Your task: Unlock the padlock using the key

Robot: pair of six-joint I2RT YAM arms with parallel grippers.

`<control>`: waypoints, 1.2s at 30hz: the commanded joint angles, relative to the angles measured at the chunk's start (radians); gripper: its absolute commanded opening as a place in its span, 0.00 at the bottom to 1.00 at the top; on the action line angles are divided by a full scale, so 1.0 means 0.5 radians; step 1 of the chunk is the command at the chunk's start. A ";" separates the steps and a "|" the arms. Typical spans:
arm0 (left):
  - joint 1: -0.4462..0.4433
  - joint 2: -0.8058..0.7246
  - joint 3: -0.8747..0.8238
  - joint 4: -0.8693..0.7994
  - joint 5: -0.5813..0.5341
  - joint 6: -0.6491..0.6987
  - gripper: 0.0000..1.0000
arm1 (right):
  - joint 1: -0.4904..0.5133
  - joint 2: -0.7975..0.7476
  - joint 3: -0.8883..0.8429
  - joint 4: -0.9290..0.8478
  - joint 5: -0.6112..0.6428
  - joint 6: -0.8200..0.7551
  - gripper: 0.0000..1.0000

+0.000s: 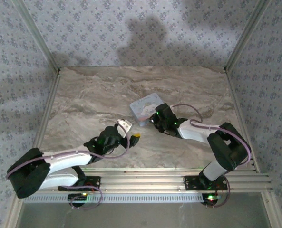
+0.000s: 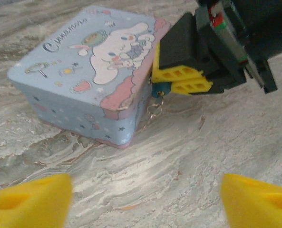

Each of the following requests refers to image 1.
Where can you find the blue cartoon tin box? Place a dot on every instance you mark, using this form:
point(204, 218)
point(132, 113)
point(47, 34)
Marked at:
point(143, 107)

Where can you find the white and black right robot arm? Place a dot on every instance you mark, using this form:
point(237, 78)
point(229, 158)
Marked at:
point(193, 134)

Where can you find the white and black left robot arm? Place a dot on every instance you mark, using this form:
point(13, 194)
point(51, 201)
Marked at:
point(67, 161)

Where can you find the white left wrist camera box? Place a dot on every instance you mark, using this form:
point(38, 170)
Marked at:
point(124, 124)

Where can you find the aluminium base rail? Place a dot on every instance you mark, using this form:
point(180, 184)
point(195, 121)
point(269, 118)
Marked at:
point(143, 183)

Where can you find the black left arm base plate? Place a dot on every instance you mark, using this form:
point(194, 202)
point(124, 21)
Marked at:
point(94, 181)

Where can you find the aluminium side rail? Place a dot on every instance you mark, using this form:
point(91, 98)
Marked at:
point(49, 104)
point(238, 107)

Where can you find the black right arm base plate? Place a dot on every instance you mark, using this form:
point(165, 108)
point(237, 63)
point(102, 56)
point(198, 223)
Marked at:
point(190, 183)

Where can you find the aluminium frame post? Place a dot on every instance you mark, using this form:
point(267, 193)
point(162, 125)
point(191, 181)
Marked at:
point(247, 33)
point(36, 35)

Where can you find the aluminium frame leg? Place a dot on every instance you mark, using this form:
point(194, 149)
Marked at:
point(272, 211)
point(13, 213)

